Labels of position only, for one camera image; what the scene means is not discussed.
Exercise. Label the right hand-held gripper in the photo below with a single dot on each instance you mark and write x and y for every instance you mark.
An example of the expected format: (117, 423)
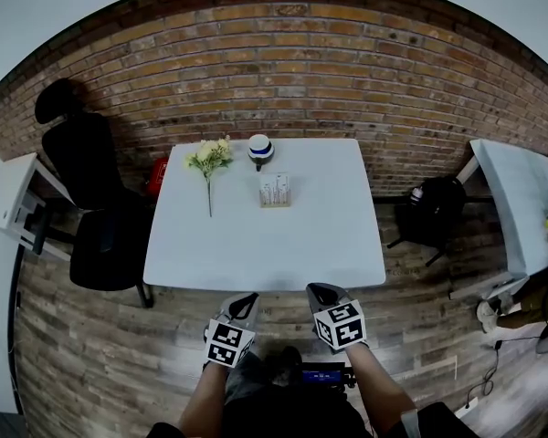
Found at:
(342, 326)

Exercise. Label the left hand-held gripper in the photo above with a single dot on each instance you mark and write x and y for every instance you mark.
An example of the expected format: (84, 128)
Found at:
(228, 342)

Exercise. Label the person's right forearm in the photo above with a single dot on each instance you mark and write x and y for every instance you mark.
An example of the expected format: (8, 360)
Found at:
(374, 381)

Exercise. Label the person's left forearm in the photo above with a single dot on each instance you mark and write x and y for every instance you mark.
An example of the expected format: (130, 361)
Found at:
(205, 399)

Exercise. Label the person's grey shorts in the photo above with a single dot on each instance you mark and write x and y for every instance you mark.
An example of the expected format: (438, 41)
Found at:
(244, 377)

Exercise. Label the person's black shoe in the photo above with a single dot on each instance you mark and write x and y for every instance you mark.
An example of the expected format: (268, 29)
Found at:
(285, 365)

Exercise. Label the black device with blue screen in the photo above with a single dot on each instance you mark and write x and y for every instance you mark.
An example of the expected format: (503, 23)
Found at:
(326, 376)

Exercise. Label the person's black shirt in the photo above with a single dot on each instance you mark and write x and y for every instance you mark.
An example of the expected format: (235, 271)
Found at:
(292, 413)

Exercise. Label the pale bottle in backpack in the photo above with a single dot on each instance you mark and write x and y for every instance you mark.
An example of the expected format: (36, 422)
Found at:
(417, 193)

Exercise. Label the black backpack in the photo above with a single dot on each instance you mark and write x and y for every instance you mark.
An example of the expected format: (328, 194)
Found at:
(438, 212)

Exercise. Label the red box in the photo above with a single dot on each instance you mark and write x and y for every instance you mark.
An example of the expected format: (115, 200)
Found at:
(157, 176)

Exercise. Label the yellow artificial flower bunch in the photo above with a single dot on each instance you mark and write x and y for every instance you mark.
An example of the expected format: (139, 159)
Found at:
(210, 155)

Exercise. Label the white blue-striped cup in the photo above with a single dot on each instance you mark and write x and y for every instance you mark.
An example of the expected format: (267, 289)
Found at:
(260, 143)

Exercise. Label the white power strip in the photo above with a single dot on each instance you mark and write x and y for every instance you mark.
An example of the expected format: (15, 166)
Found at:
(466, 409)

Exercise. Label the black office chair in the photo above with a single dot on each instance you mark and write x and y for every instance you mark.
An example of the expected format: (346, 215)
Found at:
(87, 180)

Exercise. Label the white table with pale cloth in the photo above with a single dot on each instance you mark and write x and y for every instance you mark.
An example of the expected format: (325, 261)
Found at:
(516, 208)

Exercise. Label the small white side table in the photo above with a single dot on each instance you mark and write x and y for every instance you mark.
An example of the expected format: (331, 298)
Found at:
(9, 190)

